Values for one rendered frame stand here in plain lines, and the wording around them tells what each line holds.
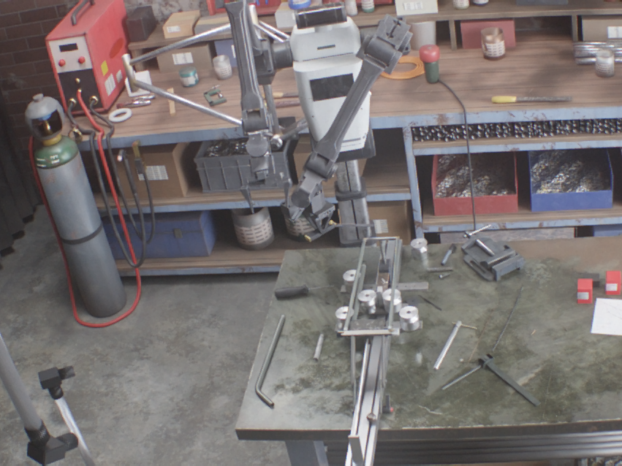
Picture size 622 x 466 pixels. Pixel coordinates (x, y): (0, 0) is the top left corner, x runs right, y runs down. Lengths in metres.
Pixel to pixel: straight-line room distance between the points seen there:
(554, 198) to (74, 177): 2.03
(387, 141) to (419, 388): 2.06
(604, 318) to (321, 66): 1.21
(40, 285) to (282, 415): 2.59
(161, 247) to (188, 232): 0.17
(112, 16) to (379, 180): 1.47
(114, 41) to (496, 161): 1.84
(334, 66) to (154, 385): 1.64
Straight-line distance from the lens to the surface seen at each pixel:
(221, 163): 4.10
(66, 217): 4.15
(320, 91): 3.07
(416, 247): 2.84
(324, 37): 3.08
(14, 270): 5.04
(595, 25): 4.29
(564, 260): 2.83
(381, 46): 2.57
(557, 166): 4.27
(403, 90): 3.98
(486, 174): 4.18
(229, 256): 4.38
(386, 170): 4.11
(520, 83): 3.96
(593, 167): 4.22
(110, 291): 4.38
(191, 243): 4.40
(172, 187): 4.21
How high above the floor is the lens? 2.59
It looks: 34 degrees down
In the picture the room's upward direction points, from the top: 11 degrees counter-clockwise
